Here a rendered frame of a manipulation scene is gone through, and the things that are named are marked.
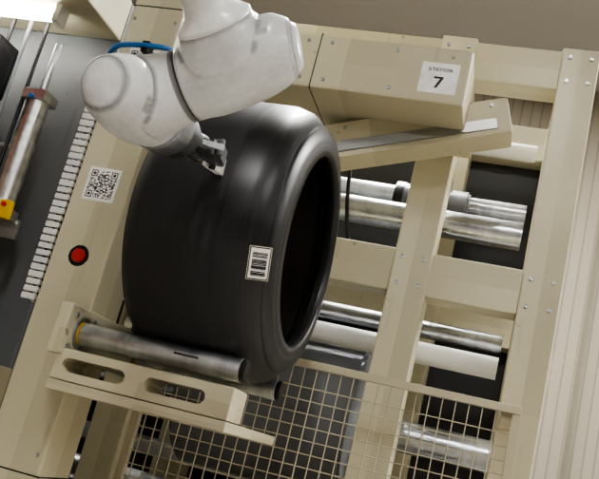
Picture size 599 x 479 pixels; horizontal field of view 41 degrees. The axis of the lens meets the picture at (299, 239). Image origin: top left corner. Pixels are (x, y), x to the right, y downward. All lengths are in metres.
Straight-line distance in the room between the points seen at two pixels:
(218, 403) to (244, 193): 0.37
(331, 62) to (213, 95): 1.00
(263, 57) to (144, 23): 0.90
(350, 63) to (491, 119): 0.38
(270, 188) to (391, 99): 0.63
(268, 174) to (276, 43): 0.44
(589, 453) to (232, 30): 4.79
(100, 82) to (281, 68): 0.23
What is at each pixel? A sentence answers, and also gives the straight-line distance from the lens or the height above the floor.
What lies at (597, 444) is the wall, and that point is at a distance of 5.60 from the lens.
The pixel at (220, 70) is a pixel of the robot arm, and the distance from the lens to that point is 1.05.
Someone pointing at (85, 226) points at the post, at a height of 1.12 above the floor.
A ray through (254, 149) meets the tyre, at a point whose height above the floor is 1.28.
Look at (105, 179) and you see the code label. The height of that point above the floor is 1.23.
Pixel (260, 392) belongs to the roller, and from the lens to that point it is 1.76.
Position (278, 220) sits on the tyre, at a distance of 1.44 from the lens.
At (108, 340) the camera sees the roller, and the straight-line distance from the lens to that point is 1.58.
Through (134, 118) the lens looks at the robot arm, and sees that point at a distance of 1.07.
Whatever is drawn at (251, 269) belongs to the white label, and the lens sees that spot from 1.42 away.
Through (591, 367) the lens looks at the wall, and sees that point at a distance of 5.63.
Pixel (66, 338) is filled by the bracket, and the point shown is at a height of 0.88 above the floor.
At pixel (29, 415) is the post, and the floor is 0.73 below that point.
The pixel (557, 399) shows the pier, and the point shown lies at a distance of 5.43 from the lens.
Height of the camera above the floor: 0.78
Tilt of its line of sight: 14 degrees up
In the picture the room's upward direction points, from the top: 14 degrees clockwise
